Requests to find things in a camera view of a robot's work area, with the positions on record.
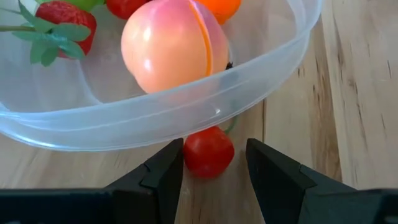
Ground orange tangerine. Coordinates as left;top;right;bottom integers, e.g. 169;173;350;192
195;0;243;26

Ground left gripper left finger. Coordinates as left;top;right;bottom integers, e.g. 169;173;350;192
0;138;185;224

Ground small red cherry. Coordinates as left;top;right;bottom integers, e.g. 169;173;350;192
182;115;239;180

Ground green lime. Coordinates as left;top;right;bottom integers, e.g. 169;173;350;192
63;0;105;12

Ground clear plastic tupperware container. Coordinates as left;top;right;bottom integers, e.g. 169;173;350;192
0;0;324;152

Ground large pink yellow peach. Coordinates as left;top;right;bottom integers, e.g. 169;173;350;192
120;0;230;95

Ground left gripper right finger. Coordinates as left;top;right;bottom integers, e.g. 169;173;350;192
245;138;398;224

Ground red strawberry with green leaves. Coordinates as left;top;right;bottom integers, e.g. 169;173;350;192
105;0;152;20
0;0;98;68

